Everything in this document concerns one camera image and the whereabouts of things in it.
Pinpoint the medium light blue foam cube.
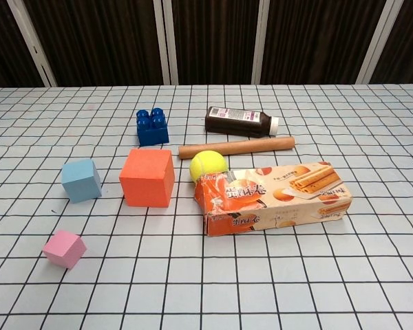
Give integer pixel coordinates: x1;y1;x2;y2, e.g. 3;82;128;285
61;158;103;204

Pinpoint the blue studded plastic brick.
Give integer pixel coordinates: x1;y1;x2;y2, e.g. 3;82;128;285
136;107;170;147

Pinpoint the brown cylindrical rod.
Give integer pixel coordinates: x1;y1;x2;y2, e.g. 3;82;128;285
178;136;296;160

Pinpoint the dark ribbed screen panel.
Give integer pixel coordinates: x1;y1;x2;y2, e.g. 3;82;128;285
251;0;399;85
12;0;179;87
356;0;413;85
0;0;58;87
153;0;270;85

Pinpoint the checked light blue tablecloth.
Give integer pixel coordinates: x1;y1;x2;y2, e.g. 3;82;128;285
0;82;413;330

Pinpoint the yellow tennis ball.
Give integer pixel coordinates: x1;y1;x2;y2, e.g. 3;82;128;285
189;150;229;182

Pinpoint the large orange foam cube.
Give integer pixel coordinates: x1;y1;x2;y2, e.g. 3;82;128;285
118;148;176;209

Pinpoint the orange egg roll box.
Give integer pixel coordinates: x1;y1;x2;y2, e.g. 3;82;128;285
193;161;354;237

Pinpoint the small pink foam cube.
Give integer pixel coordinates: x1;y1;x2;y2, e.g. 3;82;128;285
42;230;87;270

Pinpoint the brown bottle white cap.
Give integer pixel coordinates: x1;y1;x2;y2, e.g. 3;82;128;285
204;106;280;138

